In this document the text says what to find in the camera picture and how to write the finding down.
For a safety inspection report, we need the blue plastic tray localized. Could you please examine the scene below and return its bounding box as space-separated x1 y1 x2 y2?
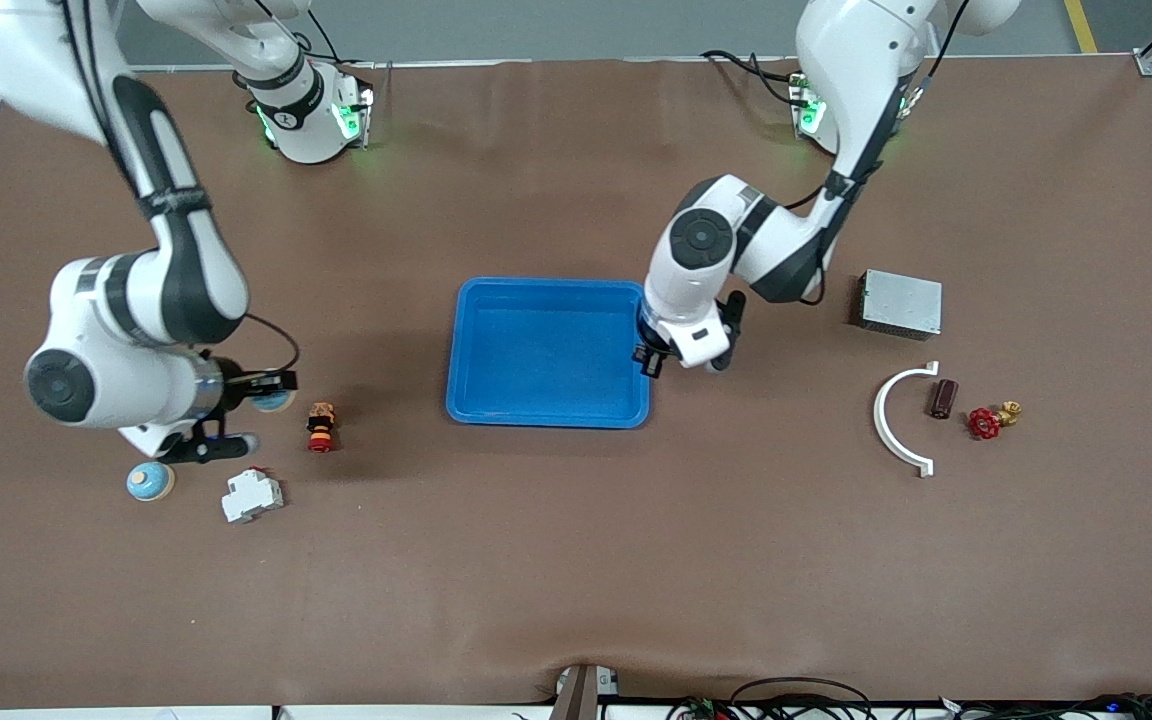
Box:
445 277 652 430

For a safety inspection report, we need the white circuit breaker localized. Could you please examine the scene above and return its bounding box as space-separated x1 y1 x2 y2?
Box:
221 466 285 524

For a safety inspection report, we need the brown table cover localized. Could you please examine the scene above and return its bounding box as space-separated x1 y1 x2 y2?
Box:
0 55 1152 713

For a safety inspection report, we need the grey metal power supply box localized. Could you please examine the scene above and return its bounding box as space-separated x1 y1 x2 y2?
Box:
857 269 944 341

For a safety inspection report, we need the red handwheel brass valve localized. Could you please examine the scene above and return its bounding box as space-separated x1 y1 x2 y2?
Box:
967 400 1023 442

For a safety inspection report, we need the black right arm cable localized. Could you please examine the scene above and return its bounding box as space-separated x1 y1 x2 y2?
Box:
242 313 303 379

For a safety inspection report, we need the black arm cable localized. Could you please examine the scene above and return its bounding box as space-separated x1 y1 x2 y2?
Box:
242 313 303 379
784 0 972 307

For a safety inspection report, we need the orange red push button switch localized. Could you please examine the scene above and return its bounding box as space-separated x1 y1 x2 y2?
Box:
306 402 338 454

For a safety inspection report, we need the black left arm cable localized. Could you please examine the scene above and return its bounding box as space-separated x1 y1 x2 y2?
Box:
784 0 972 307

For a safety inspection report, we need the white curved plastic bracket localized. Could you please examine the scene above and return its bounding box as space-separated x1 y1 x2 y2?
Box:
872 361 940 478

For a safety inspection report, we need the black left base cable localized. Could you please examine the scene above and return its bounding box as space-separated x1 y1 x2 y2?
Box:
701 48 807 106

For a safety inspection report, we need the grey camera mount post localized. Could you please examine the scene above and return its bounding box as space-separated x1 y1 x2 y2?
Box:
548 663 622 720

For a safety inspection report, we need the black looped cable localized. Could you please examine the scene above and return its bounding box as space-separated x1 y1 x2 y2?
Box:
731 677 874 720

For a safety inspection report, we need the black cable cluster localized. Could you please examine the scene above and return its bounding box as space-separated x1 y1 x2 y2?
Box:
936 692 1152 720

